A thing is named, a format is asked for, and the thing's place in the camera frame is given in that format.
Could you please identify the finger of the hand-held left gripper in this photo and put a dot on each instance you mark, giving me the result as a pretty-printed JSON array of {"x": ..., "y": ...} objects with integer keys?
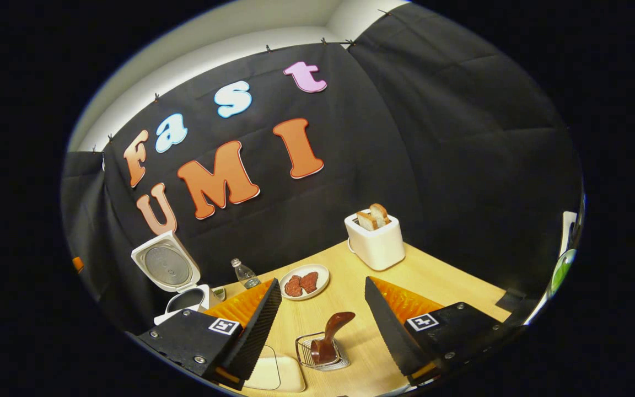
[{"x": 77, "y": 264}]

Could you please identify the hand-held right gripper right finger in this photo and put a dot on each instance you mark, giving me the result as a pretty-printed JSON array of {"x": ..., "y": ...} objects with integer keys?
[{"x": 392, "y": 336}]

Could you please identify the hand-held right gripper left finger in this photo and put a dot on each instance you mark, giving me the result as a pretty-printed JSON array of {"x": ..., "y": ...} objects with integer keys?
[{"x": 257, "y": 336}]

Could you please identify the brown wooden spoon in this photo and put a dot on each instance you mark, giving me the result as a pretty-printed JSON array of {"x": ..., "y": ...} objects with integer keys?
[{"x": 335, "y": 322}]

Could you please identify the white rice cooker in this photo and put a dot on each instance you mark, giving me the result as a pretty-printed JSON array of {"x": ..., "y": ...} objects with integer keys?
[{"x": 168, "y": 264}]

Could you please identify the cream rice container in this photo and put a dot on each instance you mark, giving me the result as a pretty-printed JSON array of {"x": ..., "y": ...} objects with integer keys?
[{"x": 290, "y": 375}]

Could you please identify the small clear cup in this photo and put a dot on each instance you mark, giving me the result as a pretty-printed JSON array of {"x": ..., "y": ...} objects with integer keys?
[{"x": 219, "y": 294}]

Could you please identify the clear plastic bottle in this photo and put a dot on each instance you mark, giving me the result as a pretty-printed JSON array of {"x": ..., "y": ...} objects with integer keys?
[{"x": 246, "y": 277}]

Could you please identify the red meat piece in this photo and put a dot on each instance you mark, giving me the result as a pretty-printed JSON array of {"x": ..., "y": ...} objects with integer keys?
[
  {"x": 293, "y": 286},
  {"x": 310, "y": 282}
]

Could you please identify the white toaster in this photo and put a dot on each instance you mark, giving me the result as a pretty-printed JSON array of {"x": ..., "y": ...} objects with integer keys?
[{"x": 375, "y": 248}]

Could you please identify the white plate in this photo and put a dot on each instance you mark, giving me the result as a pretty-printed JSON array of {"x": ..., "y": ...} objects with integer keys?
[{"x": 321, "y": 272}]

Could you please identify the toasted bread slice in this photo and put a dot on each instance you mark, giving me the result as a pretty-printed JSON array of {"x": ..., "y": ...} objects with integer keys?
[
  {"x": 381, "y": 212},
  {"x": 367, "y": 221}
]

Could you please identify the black block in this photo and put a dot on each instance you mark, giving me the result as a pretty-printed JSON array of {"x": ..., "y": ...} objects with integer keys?
[{"x": 511, "y": 300}]

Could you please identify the green round object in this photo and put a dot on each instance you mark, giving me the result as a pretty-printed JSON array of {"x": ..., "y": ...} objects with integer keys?
[{"x": 564, "y": 270}]

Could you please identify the black backdrop cloth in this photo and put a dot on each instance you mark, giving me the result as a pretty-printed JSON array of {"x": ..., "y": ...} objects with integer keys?
[{"x": 405, "y": 138}]

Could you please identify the white panel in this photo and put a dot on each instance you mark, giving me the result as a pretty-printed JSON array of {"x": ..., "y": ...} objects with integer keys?
[{"x": 569, "y": 229}]

